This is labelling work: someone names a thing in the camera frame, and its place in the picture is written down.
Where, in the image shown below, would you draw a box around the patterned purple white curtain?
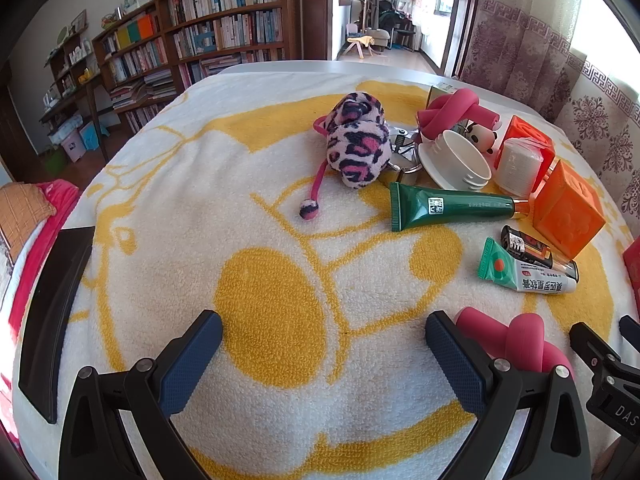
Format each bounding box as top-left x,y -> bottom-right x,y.
460,0 -> 640,241

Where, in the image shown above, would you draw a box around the brown wooden bookshelf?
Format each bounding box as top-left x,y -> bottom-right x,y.
92,0 -> 301,136

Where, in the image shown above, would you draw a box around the orange embossed cube block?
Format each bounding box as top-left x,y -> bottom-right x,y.
495,115 -> 557,196
531,160 -> 607,261

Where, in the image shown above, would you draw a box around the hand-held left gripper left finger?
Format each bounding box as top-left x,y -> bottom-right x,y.
59,310 -> 224,480

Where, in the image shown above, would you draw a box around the dark green cream tube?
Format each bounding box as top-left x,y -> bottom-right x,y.
389,182 -> 531,232

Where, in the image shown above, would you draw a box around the small dark wooden shelf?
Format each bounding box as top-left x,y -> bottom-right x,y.
40,25 -> 108,161

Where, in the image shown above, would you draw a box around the pink leopard plush earmuffs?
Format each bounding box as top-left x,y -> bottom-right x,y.
298,91 -> 392,221

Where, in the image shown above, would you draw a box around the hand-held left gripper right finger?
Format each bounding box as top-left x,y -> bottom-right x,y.
425,310 -> 593,480

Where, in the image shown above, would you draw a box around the small yellow cardboard box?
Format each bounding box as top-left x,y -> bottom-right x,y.
426,84 -> 460,110

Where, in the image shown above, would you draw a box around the green white ointment tube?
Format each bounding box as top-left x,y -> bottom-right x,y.
476,237 -> 578,297

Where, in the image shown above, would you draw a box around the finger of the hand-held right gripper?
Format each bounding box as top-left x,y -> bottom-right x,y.
570,322 -> 623,378
619,314 -> 640,353

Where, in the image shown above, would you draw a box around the yellow white printed blanket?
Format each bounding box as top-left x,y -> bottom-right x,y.
10,74 -> 640,480

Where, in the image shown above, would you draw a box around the brown wooden door frame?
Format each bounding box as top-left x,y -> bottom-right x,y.
300,0 -> 483,80

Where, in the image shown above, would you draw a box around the panda figurine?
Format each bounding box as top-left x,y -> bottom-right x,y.
462,120 -> 499,155

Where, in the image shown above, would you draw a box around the pink storage bin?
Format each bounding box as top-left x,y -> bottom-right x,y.
60,127 -> 83,162

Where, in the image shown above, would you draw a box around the metal eyelash curler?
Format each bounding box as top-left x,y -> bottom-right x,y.
386,127 -> 422,186

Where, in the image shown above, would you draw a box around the white plastic jar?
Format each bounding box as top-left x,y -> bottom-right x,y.
434,130 -> 493,192

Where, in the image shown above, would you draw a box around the black flat panel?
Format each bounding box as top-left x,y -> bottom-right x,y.
18,226 -> 97,425

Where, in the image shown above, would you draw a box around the black lighter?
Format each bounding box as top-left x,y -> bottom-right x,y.
500,225 -> 553,267

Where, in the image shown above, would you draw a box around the orange quilted cushion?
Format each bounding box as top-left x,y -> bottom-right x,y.
0,182 -> 57,266

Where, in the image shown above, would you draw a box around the pink foam hair roller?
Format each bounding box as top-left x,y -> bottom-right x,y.
456,306 -> 576,378
417,87 -> 503,136

